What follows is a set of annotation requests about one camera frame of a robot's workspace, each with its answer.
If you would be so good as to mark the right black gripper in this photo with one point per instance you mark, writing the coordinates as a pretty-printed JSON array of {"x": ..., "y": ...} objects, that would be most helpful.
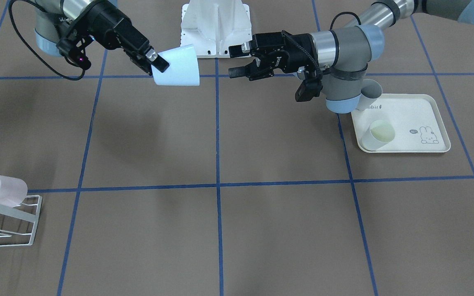
[{"x": 106, "y": 25}]

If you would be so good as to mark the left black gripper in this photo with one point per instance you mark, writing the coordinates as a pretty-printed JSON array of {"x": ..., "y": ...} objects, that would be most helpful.
[{"x": 298, "y": 46}]

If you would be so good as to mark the grey plastic cup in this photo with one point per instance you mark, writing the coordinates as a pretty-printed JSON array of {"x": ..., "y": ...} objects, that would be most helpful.
[{"x": 370, "y": 91}]

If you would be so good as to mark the pink plastic cup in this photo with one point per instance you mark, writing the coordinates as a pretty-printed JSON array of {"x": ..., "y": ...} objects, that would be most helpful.
[{"x": 13, "y": 191}]

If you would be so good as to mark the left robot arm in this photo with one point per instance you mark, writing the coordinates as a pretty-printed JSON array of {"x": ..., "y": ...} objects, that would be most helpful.
[{"x": 334, "y": 62}]

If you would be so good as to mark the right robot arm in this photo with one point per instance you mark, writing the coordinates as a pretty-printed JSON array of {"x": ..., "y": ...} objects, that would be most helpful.
[{"x": 47, "y": 33}]

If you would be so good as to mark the pale green plastic cup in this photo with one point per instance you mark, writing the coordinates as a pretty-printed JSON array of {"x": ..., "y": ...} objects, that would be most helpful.
[{"x": 378, "y": 134}]

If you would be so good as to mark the cream plastic tray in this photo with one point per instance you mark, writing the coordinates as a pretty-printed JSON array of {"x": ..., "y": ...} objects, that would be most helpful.
[{"x": 416, "y": 119}]

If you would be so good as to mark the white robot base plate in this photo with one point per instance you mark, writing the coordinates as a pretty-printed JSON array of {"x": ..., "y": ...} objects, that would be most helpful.
[{"x": 212, "y": 26}]

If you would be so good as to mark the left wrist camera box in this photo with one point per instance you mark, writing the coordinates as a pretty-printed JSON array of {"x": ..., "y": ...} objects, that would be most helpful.
[{"x": 308, "y": 89}]

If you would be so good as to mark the white wire cup rack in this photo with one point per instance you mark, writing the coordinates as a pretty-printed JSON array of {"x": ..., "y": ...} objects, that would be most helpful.
[{"x": 18, "y": 225}]

